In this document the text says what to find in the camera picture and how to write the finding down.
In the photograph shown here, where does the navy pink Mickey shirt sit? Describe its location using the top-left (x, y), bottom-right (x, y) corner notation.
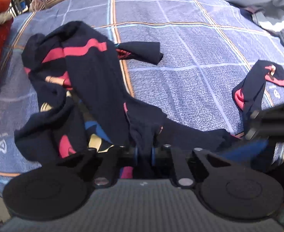
top-left (13, 20), bottom-right (284, 180)

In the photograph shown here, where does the blue plaid bed sheet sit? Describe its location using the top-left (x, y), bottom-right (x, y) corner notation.
top-left (0, 0), bottom-right (284, 195)

